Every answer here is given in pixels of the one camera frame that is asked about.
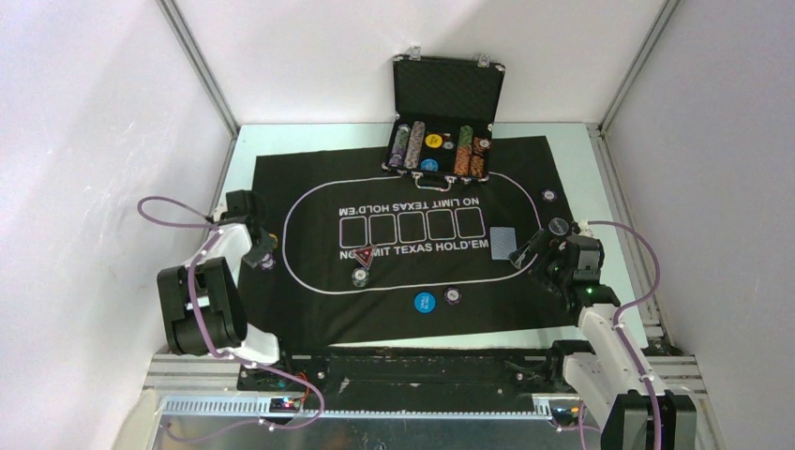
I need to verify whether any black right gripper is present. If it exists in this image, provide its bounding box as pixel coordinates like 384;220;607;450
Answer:
508;229;572;296

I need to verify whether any blue card deck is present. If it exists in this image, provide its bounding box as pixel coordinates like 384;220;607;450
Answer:
489;227;518;261

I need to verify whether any purple chip bottom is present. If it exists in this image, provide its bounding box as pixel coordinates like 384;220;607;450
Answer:
443;286;462;305

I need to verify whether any blue round button chip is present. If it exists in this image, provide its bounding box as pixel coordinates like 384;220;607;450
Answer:
413;292;437;314

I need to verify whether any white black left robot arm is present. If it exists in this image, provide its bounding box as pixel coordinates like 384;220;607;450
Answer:
157;190;296;391

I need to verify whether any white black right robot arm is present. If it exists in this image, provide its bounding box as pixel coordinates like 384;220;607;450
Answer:
509;217;698;449

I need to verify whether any black poker felt mat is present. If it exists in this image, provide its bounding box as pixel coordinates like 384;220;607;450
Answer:
238;136;573;352

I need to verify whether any red triangular all-in marker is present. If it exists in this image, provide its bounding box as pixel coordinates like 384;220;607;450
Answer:
352;246;376;270

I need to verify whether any brown chip row in case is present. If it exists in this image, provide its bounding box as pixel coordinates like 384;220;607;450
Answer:
469;137;491;178

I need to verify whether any green orange chip row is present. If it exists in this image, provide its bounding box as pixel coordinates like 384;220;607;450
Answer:
454;126;473;176

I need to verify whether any blue button in case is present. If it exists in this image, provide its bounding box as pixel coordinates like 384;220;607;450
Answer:
420;158;439;173

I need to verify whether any yellow button in case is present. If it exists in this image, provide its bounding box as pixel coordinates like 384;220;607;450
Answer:
425;133;444;148

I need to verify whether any pink grey chip row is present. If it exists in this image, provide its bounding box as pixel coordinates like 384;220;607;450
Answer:
403;121;426;169

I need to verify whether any purple chip row in case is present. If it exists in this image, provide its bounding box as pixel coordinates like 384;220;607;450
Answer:
387;125;411;167

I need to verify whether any black aluminium chip case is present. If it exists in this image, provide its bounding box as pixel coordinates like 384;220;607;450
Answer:
381;46;506;192

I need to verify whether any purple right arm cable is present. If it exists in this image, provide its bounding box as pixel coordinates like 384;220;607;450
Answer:
577;220;663;450

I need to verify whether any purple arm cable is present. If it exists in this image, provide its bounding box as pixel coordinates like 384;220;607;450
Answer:
577;220;663;450
137;196;327;433

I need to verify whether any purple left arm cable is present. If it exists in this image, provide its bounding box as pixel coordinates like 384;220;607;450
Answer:
137;196;327;433

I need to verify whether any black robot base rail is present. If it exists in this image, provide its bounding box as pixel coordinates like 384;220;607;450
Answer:
236;347;576;413

